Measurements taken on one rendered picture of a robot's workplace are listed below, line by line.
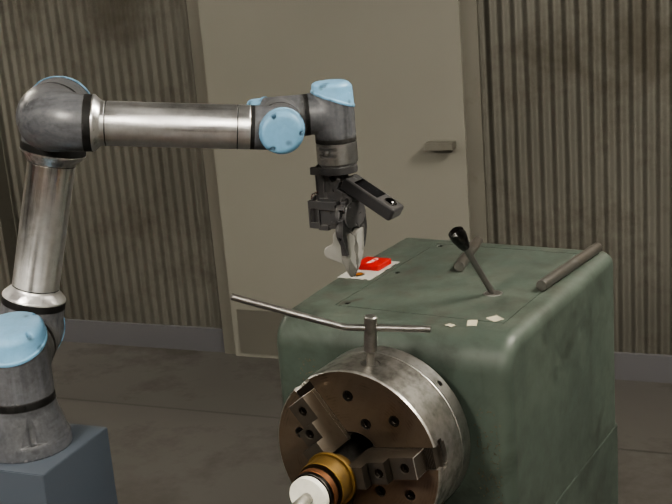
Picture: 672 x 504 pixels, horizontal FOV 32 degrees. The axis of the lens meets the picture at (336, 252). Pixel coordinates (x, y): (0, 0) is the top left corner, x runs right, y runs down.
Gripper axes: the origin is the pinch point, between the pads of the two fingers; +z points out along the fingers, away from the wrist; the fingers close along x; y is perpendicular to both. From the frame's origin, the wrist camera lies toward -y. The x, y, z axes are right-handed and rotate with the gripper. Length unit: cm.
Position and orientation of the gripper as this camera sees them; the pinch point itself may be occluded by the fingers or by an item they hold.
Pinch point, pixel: (355, 270)
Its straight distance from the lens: 215.8
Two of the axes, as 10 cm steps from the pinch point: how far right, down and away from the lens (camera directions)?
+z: 0.8, 9.6, 2.7
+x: -5.0, 2.7, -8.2
